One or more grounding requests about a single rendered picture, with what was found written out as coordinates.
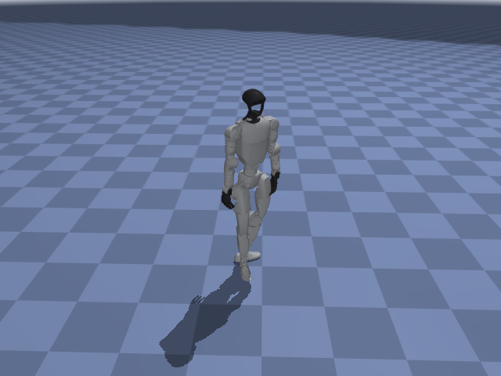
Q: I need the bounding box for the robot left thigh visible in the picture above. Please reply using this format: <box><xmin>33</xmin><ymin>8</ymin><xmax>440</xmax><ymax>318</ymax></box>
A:
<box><xmin>249</xmin><ymin>172</ymin><xmax>271</xmax><ymax>226</ymax></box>

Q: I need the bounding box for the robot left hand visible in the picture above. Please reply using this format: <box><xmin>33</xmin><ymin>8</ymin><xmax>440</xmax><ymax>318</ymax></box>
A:
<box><xmin>269</xmin><ymin>172</ymin><xmax>279</xmax><ymax>195</ymax></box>

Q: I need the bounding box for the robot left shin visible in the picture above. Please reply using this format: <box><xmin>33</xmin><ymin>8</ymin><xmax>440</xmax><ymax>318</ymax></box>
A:
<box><xmin>248</xmin><ymin>211</ymin><xmax>263</xmax><ymax>249</ymax></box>

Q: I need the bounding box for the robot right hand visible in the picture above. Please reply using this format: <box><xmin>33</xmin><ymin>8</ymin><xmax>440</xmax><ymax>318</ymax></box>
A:
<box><xmin>222</xmin><ymin>189</ymin><xmax>235</xmax><ymax>209</ymax></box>

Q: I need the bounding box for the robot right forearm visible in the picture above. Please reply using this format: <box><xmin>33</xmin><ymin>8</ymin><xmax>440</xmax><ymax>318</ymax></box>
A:
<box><xmin>222</xmin><ymin>159</ymin><xmax>235</xmax><ymax>194</ymax></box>

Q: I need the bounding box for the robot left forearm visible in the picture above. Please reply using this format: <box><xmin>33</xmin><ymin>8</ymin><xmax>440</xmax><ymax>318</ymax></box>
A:
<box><xmin>269</xmin><ymin>152</ymin><xmax>281</xmax><ymax>176</ymax></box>

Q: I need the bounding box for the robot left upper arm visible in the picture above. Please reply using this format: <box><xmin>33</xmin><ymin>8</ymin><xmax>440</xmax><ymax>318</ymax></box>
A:
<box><xmin>265</xmin><ymin>116</ymin><xmax>280</xmax><ymax>155</ymax></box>

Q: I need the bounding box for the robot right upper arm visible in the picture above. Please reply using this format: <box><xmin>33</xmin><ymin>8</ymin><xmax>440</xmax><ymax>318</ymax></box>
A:
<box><xmin>224</xmin><ymin>124</ymin><xmax>241</xmax><ymax>168</ymax></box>

